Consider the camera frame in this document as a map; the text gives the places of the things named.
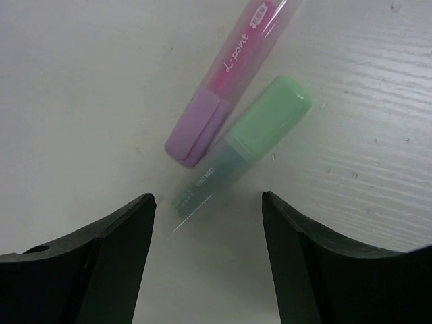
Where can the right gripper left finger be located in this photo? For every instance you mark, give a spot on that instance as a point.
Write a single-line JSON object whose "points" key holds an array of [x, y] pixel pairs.
{"points": [[92, 275]]}

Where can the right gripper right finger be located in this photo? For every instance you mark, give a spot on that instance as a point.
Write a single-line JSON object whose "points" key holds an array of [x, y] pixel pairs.
{"points": [[321, 276]]}

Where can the green pastel highlighter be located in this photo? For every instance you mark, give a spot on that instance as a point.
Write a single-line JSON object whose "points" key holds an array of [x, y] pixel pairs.
{"points": [[274, 113]]}

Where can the purple pastel highlighter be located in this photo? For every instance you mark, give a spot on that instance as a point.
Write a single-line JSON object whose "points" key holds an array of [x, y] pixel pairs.
{"points": [[252, 38]]}

